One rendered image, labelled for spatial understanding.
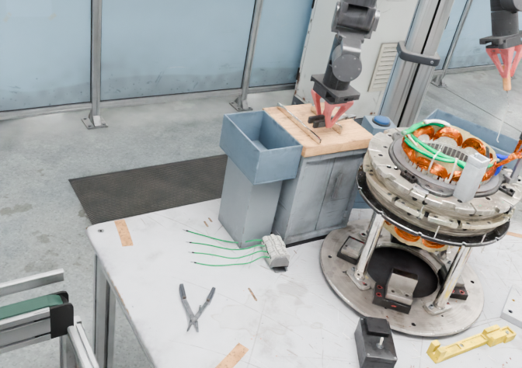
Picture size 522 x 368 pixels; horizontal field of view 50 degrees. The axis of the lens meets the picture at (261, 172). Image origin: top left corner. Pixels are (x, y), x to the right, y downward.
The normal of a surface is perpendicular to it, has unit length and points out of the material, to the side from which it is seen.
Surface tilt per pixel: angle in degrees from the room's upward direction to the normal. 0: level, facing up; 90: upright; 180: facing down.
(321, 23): 90
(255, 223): 90
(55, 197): 0
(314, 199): 90
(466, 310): 0
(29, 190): 0
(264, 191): 90
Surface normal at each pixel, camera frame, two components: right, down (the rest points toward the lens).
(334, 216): 0.49, 0.53
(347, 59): -0.10, 0.55
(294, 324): 0.17, -0.84
